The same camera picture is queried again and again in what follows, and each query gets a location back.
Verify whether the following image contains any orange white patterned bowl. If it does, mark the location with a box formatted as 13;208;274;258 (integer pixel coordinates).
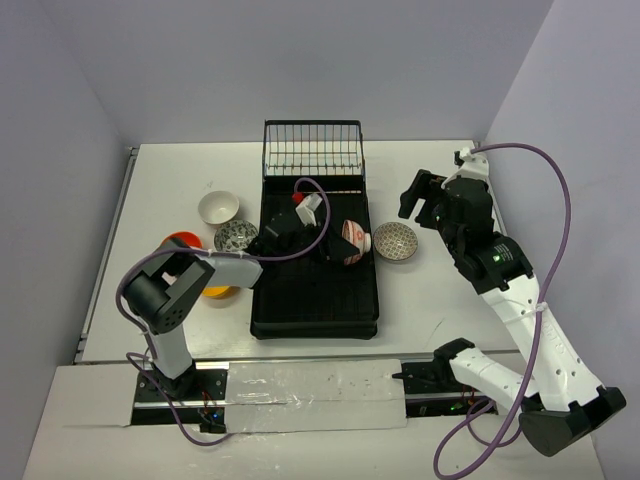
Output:
342;220;372;265

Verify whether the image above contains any brown geometric patterned bowl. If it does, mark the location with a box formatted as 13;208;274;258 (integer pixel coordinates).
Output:
373;222;418;262

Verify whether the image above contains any dark floral patterned bowl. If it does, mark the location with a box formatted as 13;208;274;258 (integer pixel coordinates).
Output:
213;219;258;252

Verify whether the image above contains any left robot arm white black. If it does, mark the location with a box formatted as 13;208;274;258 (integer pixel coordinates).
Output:
116;213;372;399

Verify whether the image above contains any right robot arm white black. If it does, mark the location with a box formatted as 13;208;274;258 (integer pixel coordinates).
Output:
399;170;626;457

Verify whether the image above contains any black dish rack tray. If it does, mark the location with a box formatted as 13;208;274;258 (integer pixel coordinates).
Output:
249;192;380;341

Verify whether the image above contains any white ceramic bowl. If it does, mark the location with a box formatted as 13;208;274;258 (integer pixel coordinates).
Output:
197;191;240;226

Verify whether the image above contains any yellow plastic bowl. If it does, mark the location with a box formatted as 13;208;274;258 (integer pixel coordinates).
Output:
202;286;238;300

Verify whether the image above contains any orange plastic bowl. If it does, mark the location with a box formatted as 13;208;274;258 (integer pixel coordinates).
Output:
160;231;203;249

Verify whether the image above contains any silver tape strip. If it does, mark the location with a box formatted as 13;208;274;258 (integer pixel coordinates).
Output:
224;359;407;433

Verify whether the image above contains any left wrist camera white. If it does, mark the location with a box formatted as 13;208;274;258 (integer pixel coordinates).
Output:
292;192;323;226

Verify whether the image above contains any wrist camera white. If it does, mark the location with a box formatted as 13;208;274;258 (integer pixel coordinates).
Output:
292;192;323;226
454;148;489;181

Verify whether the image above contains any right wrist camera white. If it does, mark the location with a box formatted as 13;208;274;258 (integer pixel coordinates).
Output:
454;148;489;181

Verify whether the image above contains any black wire plate holder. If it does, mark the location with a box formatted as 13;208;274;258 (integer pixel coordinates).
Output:
262;120;366;192

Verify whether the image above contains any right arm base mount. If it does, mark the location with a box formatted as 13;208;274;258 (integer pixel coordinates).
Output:
391;361;488;418

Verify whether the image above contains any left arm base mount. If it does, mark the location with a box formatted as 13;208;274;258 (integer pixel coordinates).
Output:
130;359;228;434

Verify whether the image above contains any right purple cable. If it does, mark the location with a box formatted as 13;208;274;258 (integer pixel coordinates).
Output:
432;142;573;479

